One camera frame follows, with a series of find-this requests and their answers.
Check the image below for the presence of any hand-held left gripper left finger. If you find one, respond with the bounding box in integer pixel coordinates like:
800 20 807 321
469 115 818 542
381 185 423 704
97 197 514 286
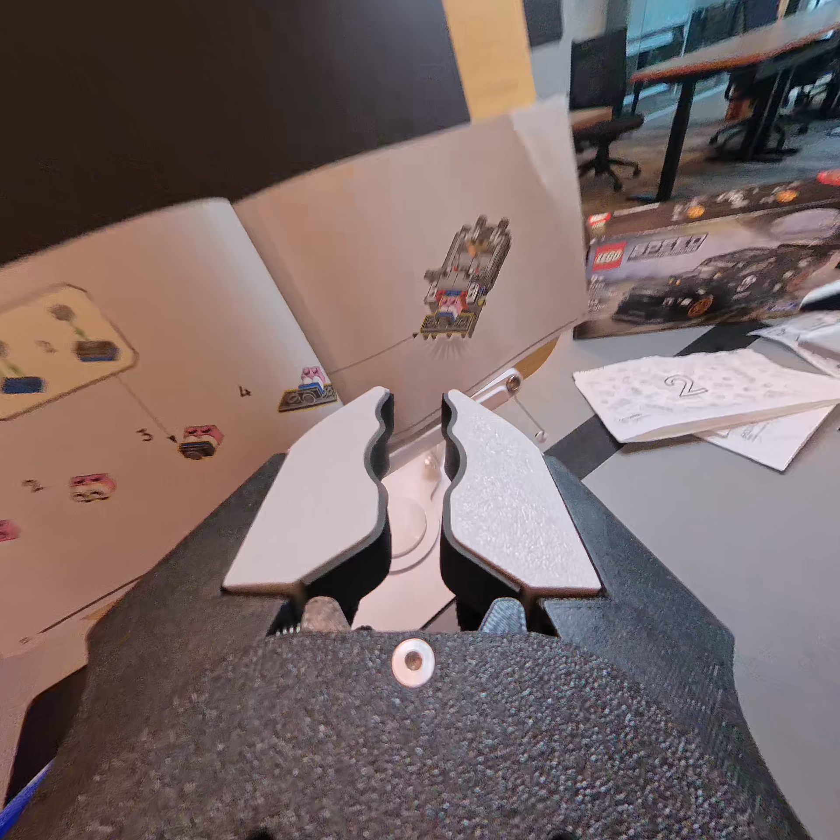
224 386 395 598

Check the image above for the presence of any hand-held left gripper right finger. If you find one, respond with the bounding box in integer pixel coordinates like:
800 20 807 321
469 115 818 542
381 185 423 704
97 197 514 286
440 390 605 605

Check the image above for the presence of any instruction booklet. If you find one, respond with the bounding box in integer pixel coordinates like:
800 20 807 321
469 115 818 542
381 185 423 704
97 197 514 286
0 95 592 657

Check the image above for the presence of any large blue plastic bin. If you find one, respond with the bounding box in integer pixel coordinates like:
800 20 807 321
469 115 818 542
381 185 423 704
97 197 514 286
0 762 53 840

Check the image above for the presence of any toy car set box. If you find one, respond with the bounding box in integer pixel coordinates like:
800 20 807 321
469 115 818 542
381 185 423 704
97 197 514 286
574 171 840 340

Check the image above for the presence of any white book stand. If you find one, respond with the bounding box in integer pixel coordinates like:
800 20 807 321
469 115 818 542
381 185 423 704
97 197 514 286
352 365 546 634

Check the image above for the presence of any white numbered paper bag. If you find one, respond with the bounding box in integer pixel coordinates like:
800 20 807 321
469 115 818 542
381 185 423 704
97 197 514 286
574 348 840 445

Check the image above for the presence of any white sticker sheet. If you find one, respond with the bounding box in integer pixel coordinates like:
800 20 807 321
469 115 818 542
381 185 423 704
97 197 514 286
755 309 840 375

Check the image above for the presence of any black panel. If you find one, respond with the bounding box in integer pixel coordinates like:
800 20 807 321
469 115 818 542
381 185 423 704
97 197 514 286
0 0 471 263

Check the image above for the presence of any black office chair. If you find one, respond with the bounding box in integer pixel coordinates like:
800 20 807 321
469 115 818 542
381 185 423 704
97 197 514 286
569 27 647 191

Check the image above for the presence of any wooden background desk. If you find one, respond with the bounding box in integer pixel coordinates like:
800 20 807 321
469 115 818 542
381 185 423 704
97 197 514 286
630 7 840 198

